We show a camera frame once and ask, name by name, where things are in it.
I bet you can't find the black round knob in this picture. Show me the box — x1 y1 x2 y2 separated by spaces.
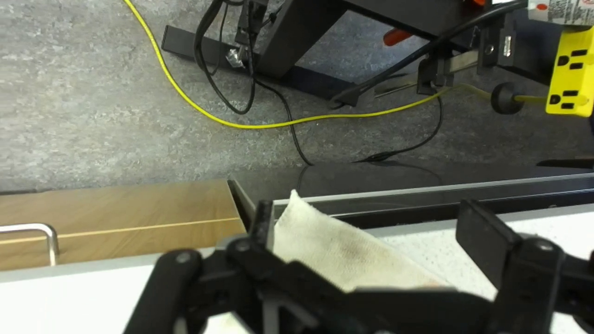
489 81 525 116

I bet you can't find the metal drawer handle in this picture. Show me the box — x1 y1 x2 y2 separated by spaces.
0 220 62 268

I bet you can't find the yellow power strip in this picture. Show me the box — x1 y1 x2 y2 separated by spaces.
543 25 594 120

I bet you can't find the stained beige cloth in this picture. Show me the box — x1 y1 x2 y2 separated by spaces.
270 187 500 304

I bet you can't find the black robot cart frame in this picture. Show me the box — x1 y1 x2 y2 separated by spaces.
159 0 534 105

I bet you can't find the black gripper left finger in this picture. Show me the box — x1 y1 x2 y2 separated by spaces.
122 198 348 334

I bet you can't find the white labelled box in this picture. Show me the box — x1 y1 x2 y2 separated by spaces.
525 0 594 27

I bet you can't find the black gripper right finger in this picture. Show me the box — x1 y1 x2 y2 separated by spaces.
454 196 594 334

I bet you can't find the wooden base cabinet front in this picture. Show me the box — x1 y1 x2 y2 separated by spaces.
0 177 250 274

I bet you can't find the yellow power cable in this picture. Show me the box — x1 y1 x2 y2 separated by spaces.
120 0 497 133

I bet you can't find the black floor cable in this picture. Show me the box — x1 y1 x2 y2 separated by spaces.
192 0 445 166

